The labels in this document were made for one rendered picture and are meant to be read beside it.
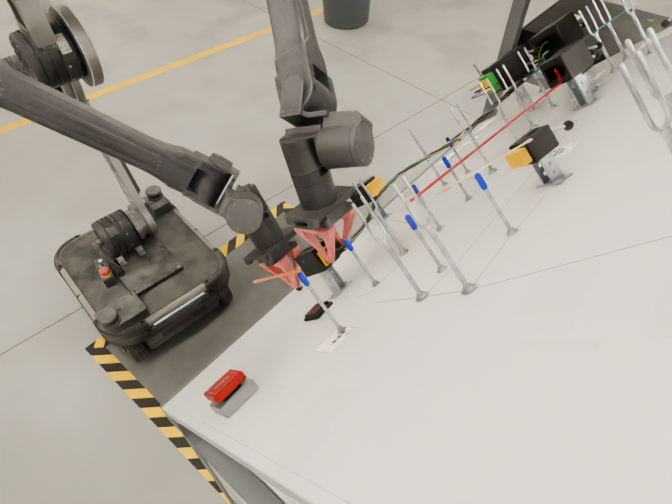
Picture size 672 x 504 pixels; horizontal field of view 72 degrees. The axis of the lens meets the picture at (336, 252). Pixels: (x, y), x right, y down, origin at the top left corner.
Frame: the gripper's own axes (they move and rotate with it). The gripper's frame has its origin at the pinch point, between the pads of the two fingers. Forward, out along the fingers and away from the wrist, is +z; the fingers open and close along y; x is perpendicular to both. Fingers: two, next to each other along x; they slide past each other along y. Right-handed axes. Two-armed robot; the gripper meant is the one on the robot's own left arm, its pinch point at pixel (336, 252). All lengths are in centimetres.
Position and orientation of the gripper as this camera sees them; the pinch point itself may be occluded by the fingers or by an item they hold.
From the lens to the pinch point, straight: 73.5
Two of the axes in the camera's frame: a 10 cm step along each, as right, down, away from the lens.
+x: -7.7, -1.2, 6.3
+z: 2.7, 8.3, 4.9
